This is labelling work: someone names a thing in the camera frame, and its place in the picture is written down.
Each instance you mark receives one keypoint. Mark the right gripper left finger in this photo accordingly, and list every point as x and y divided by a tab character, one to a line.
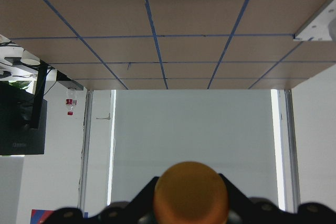
138	210

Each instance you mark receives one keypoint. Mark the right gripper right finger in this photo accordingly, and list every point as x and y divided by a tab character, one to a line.
261	210

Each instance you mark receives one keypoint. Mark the yellow push button switch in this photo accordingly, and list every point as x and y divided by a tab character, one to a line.
190	192

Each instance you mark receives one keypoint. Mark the plastic water bottle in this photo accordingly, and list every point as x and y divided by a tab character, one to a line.
71	101

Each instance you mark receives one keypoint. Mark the black computer monitor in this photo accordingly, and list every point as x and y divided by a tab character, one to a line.
23	123

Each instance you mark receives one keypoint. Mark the brown paper table cover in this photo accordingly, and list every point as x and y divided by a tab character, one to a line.
172	44

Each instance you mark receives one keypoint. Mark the right aluminium frame leg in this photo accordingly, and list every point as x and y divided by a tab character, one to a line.
292	150

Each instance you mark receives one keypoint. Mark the aluminium frame leg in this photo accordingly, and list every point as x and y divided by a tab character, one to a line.
85	151
292	150

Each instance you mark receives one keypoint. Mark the left aluminium frame leg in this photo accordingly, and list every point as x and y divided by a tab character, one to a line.
85	151

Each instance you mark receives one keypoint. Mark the black camera stand base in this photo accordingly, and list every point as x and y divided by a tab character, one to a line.
67	82

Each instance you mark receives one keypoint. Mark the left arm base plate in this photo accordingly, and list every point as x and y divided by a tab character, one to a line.
320	26

